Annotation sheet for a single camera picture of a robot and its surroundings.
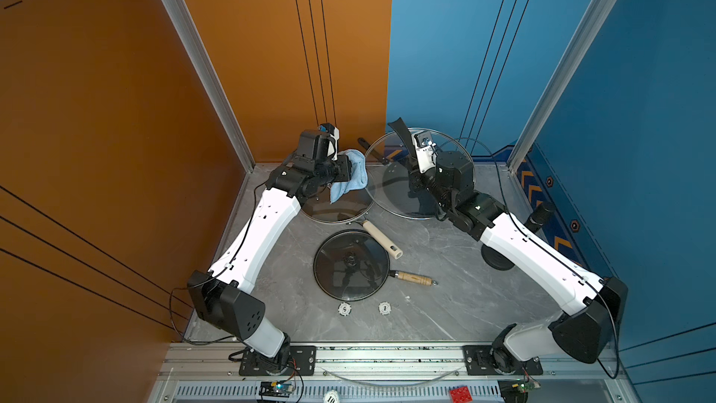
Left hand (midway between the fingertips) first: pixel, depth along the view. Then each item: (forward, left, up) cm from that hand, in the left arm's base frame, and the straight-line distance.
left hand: (352, 159), depth 76 cm
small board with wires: (-48, -45, -32) cm, 73 cm away
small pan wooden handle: (-18, 0, -29) cm, 34 cm away
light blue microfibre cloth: (-6, -2, 0) cm, 6 cm away
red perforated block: (-50, -28, -31) cm, 65 cm away
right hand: (-1, -18, +4) cm, 18 cm away
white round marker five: (-30, +2, -33) cm, 45 cm away
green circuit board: (-50, +18, -34) cm, 63 cm away
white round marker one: (-30, -10, -33) cm, 45 cm away
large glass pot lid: (+5, +5, -31) cm, 32 cm away
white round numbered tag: (-51, +3, -26) cm, 58 cm away
